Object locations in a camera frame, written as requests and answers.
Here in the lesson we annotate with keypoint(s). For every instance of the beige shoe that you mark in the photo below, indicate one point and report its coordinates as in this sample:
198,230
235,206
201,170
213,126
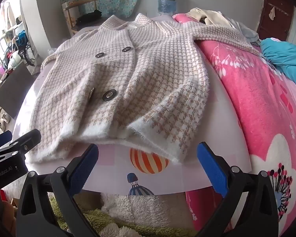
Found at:
2,126
5,117

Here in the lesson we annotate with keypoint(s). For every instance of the pink floral blanket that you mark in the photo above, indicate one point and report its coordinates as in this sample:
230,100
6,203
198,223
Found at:
249,91

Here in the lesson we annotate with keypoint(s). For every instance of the blue water jug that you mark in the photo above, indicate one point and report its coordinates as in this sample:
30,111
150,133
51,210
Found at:
166,2

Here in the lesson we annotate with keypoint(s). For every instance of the wooden chair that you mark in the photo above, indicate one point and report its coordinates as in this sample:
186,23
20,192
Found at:
80,2

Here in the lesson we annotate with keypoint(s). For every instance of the wheelchair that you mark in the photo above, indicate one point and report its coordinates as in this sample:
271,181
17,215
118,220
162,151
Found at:
27,51

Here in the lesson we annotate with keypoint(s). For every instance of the white fluffy cloth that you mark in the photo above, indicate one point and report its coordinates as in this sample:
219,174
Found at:
138,209

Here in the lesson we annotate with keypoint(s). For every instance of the small hanging cloth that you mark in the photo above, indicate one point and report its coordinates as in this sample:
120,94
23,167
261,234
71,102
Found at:
272,13

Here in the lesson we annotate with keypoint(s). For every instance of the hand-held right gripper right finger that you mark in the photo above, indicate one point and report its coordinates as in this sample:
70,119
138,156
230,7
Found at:
212,169

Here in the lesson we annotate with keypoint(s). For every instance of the beige clothes pile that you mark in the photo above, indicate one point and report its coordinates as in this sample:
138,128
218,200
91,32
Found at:
212,17

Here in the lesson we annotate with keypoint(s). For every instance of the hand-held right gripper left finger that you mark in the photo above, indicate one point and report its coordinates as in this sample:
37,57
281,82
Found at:
83,169

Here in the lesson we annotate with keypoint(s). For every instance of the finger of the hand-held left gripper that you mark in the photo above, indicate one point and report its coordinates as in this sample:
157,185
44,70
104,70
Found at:
29,138
0,139

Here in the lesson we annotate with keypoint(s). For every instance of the black cloth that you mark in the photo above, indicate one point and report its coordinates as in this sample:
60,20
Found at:
91,16

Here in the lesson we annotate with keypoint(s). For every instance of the teal quilt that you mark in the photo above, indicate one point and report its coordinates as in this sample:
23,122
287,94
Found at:
286,54

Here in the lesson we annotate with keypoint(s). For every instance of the dark flat board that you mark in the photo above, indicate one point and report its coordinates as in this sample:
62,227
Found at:
12,88

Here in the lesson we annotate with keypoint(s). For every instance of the green shaggy rug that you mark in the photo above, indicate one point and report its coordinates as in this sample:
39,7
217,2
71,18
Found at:
98,217

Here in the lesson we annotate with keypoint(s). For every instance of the beige houndstooth knit coat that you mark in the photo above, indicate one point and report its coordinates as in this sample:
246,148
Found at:
150,79

